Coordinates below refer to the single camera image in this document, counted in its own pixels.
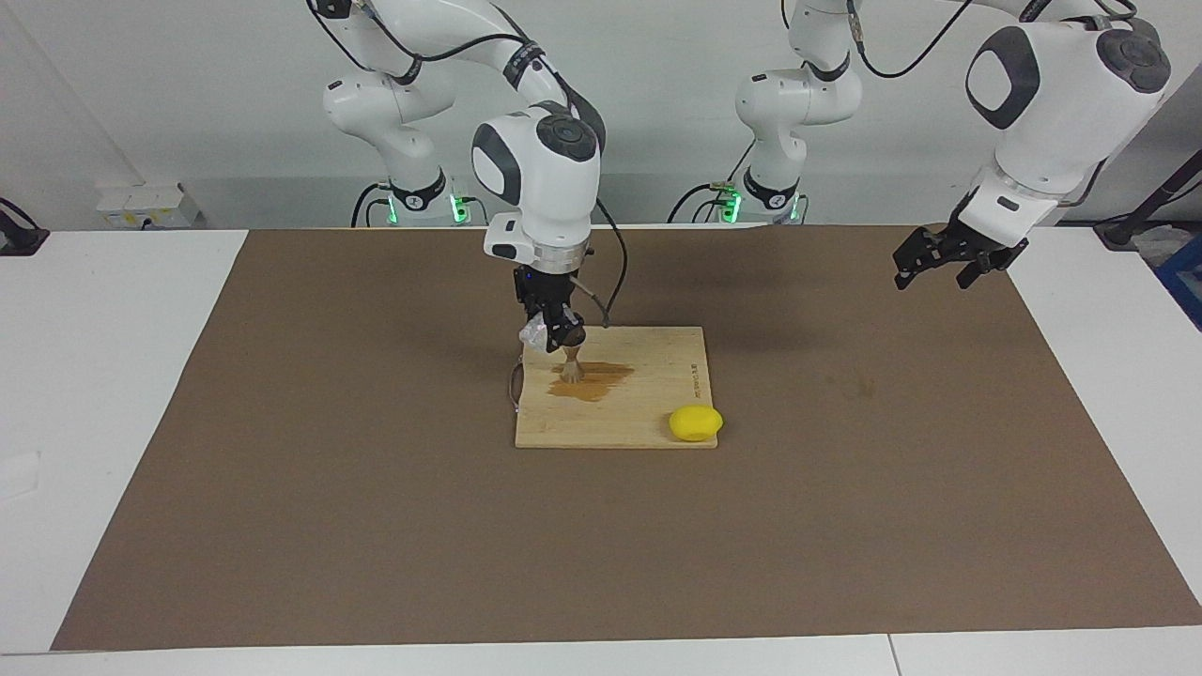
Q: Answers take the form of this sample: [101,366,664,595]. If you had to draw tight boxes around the black base cables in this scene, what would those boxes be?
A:
[667,141,754,224]
[351,181,392,228]

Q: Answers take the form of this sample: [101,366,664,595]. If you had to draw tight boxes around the black stand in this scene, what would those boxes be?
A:
[1094,150,1202,250]

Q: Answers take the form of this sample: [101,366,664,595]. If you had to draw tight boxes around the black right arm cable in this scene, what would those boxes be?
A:
[308,0,628,330]

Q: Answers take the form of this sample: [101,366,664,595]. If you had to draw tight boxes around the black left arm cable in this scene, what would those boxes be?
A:
[778,0,963,80]

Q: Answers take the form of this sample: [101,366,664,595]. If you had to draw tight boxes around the blue crate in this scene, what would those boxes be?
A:
[1157,235,1202,330]

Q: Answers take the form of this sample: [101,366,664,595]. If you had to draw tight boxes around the wooden cutting board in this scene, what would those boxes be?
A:
[507,326,719,450]

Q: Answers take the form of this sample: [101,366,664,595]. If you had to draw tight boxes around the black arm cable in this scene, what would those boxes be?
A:
[778,0,963,80]
[308,0,628,330]

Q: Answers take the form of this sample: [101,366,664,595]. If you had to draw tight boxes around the brown table mat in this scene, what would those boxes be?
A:
[52,225,1202,651]

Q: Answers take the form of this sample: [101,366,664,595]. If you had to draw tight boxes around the black clamp base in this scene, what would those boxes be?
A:
[0,197,50,256]

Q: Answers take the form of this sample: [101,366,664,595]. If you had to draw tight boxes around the white wall socket box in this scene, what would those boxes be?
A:
[97,183,203,229]

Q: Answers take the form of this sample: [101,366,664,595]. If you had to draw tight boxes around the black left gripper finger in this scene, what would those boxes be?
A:
[892,228,951,290]
[956,252,1004,289]

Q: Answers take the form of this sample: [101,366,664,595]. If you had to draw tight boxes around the black left base cables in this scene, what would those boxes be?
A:
[667,141,754,224]

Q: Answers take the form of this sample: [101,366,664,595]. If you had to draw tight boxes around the yellow lemon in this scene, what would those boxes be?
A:
[669,406,724,442]

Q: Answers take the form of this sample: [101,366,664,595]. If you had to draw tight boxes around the black right base cables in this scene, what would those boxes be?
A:
[351,181,392,228]

